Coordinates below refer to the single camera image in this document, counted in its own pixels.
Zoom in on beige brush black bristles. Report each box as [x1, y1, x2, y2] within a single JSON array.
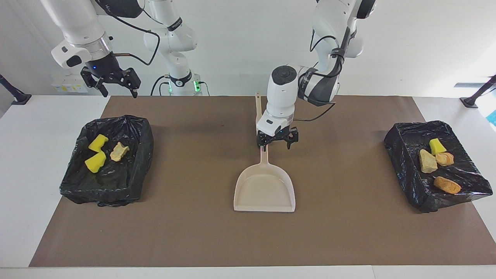
[[255, 92, 264, 134]]

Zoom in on beige plastic dustpan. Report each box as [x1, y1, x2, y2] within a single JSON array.
[[233, 143, 296, 213]]

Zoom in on yellow sponge piece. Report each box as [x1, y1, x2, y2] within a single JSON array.
[[88, 134, 109, 153], [84, 151, 107, 174]]

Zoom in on striped bread slice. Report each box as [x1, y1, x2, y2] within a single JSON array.
[[436, 152, 455, 167], [419, 149, 438, 174]]

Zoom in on small yellow green sponge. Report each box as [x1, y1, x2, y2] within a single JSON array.
[[429, 138, 447, 156]]

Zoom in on golden brown bread roll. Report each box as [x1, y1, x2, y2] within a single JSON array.
[[434, 176, 462, 194]]

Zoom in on bin with black bag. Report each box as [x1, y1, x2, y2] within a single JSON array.
[[59, 115, 154, 207], [384, 121, 493, 213]]

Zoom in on black stand pole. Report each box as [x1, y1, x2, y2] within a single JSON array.
[[0, 74, 32, 105], [460, 75, 496, 108]]

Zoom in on brown paper table mat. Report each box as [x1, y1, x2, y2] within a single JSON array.
[[29, 96, 496, 268]]

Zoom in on black right base cable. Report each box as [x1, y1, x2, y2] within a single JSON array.
[[150, 75, 171, 96]]

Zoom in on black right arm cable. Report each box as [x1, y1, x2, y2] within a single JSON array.
[[95, 0, 160, 66]]

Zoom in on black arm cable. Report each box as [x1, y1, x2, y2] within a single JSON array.
[[294, 27, 351, 122], [95, 0, 160, 66]]

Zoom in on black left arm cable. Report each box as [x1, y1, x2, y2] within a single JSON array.
[[294, 27, 351, 122]]

